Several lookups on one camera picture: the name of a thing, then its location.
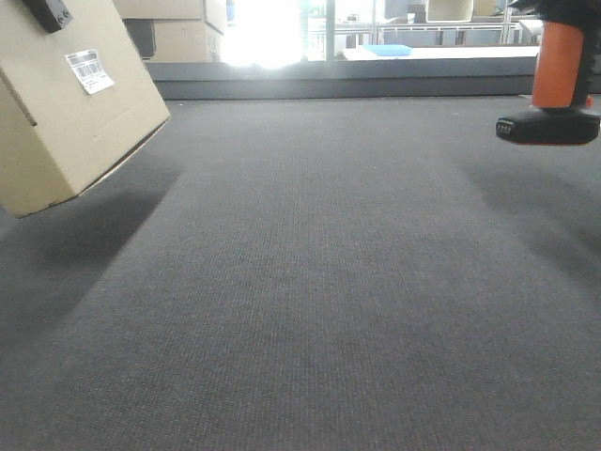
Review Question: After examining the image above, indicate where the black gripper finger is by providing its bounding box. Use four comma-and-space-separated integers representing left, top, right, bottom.
23, 0, 73, 34

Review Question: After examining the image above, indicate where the blue tray on table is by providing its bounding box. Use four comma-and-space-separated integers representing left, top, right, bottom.
362, 44, 413, 58

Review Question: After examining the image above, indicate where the white barcode label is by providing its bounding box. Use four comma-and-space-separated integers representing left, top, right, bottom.
65, 49, 115, 95

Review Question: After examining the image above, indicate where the grey carpet mat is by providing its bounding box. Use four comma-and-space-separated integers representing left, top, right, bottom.
1, 98, 600, 450

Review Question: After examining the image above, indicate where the orange black scanner gun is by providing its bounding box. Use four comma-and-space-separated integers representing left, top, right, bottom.
495, 1, 600, 146

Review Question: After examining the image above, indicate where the stacked cardboard box upper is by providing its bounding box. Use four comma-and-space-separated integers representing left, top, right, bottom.
114, 0, 227, 31

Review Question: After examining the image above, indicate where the brown cardboard package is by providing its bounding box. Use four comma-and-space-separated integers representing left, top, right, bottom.
1, 1, 170, 217

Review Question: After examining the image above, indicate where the stacked cardboard box lower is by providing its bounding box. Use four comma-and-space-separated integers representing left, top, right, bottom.
123, 19, 223, 63

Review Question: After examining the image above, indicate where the stacked cardboard box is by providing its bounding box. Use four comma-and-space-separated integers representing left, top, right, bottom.
123, 19, 223, 63
114, 0, 227, 31

